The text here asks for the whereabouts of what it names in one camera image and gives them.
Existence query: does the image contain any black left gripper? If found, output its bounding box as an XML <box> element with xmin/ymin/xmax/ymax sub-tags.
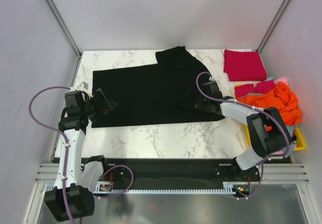
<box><xmin>81</xmin><ymin>89</ymin><xmax>117</xmax><ymax>123</ymax></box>

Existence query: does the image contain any black t shirt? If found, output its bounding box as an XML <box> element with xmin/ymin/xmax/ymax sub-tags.
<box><xmin>92</xmin><ymin>46</ymin><xmax>224</xmax><ymax>128</ymax></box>

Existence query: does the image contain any yellow plastic bin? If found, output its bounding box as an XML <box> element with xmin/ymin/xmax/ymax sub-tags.
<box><xmin>250</xmin><ymin>93</ymin><xmax>306</xmax><ymax>151</ymax></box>

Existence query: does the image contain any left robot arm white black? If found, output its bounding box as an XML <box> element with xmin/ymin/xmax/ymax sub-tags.
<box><xmin>44</xmin><ymin>89</ymin><xmax>117</xmax><ymax>222</ymax></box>

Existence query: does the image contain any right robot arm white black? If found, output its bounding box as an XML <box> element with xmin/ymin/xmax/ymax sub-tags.
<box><xmin>196</xmin><ymin>82</ymin><xmax>292</xmax><ymax>181</ymax></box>

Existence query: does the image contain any magenta garment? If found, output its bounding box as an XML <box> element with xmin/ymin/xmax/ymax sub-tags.
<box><xmin>234</xmin><ymin>80</ymin><xmax>275</xmax><ymax>97</ymax></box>

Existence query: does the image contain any folded red t shirt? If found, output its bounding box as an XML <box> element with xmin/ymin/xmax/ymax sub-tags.
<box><xmin>223</xmin><ymin>49</ymin><xmax>267</xmax><ymax>82</ymax></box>

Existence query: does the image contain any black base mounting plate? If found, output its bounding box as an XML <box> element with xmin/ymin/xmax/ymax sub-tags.
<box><xmin>100</xmin><ymin>158</ymin><xmax>260</xmax><ymax>190</ymax></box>

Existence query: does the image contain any orange t shirt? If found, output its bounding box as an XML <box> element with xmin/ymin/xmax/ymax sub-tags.
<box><xmin>237</xmin><ymin>82</ymin><xmax>302</xmax><ymax>126</ymax></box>

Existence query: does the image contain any pink garment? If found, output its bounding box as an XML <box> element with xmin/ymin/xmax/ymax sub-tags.
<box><xmin>274</xmin><ymin>77</ymin><xmax>288</xmax><ymax>85</ymax></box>

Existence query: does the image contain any grey blue garment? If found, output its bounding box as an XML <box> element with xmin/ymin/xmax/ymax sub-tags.
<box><xmin>274</xmin><ymin>82</ymin><xmax>301</xmax><ymax>157</ymax></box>

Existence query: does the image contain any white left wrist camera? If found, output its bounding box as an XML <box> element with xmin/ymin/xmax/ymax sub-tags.
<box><xmin>69</xmin><ymin>82</ymin><xmax>89</xmax><ymax>92</ymax></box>

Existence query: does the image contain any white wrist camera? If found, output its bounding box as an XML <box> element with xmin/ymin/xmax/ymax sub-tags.
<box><xmin>69</xmin><ymin>82</ymin><xmax>89</xmax><ymax>92</ymax></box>
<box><xmin>209</xmin><ymin>77</ymin><xmax>218</xmax><ymax>82</ymax></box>

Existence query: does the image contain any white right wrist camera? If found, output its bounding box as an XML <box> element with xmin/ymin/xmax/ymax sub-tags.
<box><xmin>209</xmin><ymin>77</ymin><xmax>218</xmax><ymax>82</ymax></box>

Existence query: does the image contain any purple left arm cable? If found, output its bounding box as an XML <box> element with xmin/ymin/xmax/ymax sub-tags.
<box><xmin>28</xmin><ymin>86</ymin><xmax>134</xmax><ymax>224</ymax></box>

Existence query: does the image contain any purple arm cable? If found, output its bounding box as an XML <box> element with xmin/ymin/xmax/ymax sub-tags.
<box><xmin>196</xmin><ymin>71</ymin><xmax>292</xmax><ymax>201</ymax></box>
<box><xmin>28</xmin><ymin>86</ymin><xmax>134</xmax><ymax>224</ymax></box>

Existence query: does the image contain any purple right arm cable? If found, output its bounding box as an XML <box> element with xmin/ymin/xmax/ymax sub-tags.
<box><xmin>196</xmin><ymin>71</ymin><xmax>292</xmax><ymax>201</ymax></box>

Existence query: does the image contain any white slotted cable duct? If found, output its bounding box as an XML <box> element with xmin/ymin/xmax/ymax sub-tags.
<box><xmin>94</xmin><ymin>184</ymin><xmax>236</xmax><ymax>195</ymax></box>

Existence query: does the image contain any aluminium front rail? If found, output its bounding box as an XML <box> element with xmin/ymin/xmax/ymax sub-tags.
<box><xmin>36</xmin><ymin>164</ymin><xmax>309</xmax><ymax>184</ymax></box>

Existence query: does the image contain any left aluminium frame post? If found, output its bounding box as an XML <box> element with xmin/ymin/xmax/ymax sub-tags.
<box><xmin>45</xmin><ymin>0</ymin><xmax>82</xmax><ymax>58</ymax></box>

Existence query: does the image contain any aluminium frame post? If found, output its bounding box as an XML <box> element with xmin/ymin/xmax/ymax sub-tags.
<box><xmin>256</xmin><ymin>0</ymin><xmax>292</xmax><ymax>53</ymax></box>
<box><xmin>45</xmin><ymin>0</ymin><xmax>82</xmax><ymax>58</ymax></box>

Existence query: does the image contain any right aluminium frame post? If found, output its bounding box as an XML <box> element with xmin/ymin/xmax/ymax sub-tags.
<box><xmin>256</xmin><ymin>0</ymin><xmax>292</xmax><ymax>53</ymax></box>

